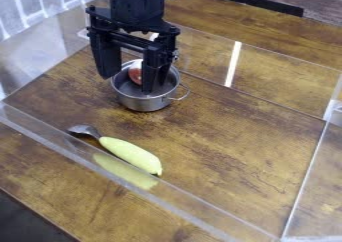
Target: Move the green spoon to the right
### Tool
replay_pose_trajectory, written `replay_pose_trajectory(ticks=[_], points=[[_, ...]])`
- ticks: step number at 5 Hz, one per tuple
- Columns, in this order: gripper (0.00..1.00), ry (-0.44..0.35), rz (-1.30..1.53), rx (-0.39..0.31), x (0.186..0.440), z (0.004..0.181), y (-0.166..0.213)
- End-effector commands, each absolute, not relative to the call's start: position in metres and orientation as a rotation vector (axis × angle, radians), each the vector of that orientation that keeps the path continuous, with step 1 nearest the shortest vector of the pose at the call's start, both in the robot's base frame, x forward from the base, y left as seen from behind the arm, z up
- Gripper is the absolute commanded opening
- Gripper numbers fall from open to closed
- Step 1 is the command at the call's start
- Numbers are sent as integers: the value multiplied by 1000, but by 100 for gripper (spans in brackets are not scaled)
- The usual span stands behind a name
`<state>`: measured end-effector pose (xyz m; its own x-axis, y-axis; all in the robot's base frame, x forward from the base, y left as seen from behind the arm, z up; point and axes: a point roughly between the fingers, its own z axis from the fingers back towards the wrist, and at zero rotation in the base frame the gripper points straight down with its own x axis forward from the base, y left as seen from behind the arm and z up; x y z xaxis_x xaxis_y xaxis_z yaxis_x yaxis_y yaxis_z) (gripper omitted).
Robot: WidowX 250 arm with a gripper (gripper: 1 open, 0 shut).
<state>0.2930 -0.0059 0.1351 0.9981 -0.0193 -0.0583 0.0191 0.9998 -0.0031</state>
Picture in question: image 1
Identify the black bar on table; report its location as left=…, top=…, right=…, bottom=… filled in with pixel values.
left=228, top=0, right=305, bottom=17

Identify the clear acrylic enclosure wall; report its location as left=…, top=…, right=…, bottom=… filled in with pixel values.
left=0, top=0, right=342, bottom=242

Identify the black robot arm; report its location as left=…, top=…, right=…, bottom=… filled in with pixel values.
left=86, top=0, right=180, bottom=94

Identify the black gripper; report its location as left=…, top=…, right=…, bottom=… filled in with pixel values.
left=86, top=6, right=180, bottom=94

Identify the green handled metal spoon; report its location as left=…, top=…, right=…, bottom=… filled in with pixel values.
left=68, top=124, right=163, bottom=176

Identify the clear acrylic triangle bracket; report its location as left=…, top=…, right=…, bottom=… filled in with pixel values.
left=78, top=28, right=90, bottom=40

